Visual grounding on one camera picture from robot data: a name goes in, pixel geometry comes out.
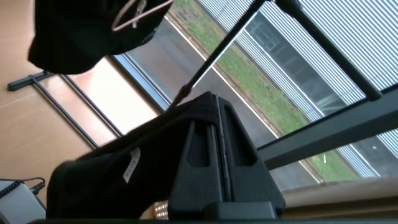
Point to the black shorts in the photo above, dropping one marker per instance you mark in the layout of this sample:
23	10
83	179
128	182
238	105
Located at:
77	37

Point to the black garment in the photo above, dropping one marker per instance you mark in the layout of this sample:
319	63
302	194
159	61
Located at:
124	155

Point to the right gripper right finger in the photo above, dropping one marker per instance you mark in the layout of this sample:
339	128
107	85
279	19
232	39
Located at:
248	177

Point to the black clothes rack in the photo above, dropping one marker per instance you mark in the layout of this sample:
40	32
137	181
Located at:
329	46

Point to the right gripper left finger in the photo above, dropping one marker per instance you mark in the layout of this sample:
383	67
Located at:
192	177

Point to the pink clothes hanger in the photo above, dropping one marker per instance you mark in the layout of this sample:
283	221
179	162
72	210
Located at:
143	14

